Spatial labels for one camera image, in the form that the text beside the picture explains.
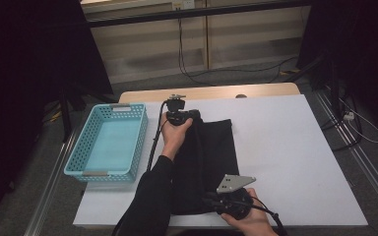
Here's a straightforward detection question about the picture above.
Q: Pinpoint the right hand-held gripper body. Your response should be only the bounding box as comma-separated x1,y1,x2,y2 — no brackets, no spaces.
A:
210,174,257,220

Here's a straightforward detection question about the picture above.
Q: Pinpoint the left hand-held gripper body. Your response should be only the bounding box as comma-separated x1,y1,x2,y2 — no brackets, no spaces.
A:
165,93,195,127

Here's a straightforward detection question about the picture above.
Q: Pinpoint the black sleeveless shirt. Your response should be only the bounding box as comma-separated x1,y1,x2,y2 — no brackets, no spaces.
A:
170,112,240,216

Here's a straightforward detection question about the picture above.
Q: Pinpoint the light blue plastic basket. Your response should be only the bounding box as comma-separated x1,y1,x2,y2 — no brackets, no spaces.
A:
63,103,150,184

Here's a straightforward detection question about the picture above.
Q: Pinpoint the person's left hand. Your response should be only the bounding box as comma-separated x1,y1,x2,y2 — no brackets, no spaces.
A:
159,112,194,161

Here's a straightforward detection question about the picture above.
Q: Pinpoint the person's right hand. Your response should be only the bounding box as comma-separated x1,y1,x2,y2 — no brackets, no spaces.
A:
220,187,279,236

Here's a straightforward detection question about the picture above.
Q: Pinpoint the white table sheet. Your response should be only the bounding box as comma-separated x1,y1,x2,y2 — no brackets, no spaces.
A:
72,93,369,229

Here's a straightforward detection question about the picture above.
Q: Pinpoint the black horizontal bar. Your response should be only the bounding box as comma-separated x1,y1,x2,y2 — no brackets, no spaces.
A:
85,0,313,29

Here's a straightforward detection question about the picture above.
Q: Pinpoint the small yellow floor item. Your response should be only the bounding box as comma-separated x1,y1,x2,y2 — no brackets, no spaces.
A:
280,67,300,76

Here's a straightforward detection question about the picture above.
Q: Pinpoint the black stand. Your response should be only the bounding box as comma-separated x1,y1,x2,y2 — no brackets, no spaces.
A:
57,83,119,144
286,52,343,112

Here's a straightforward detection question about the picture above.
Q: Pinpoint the black curtain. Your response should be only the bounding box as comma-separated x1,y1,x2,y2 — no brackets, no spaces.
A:
296,0,378,139
0,0,114,210

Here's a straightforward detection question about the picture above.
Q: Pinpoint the left hand-held gripper cable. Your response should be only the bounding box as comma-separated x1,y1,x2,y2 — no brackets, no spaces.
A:
111,99,171,236

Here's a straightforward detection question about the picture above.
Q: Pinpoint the hand-held gripper cable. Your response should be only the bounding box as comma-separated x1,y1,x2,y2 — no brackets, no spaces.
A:
250,196,288,236
111,99,171,236

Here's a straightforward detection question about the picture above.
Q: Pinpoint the right hand-held gripper cable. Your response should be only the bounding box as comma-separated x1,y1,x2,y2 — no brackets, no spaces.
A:
250,196,288,236

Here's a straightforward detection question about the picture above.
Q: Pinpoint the light wooden post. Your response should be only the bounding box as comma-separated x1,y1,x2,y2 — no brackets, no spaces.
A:
204,0,211,70

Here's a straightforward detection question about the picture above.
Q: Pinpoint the white wall socket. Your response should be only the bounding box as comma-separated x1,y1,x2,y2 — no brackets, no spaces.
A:
171,0,196,11

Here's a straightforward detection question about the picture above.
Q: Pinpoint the yellow floor cable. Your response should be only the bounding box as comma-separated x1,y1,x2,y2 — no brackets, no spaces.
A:
43,104,63,124

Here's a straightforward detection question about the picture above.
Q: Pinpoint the black floor cable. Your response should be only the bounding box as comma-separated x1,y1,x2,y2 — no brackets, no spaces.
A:
319,94,363,152

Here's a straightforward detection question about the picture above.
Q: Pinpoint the aluminium floor rail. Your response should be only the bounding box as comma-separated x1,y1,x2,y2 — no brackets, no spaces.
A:
23,129,80,236
313,89,378,215

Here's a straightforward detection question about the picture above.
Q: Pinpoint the white floor cable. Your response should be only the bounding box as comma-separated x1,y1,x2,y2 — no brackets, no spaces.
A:
339,97,378,145

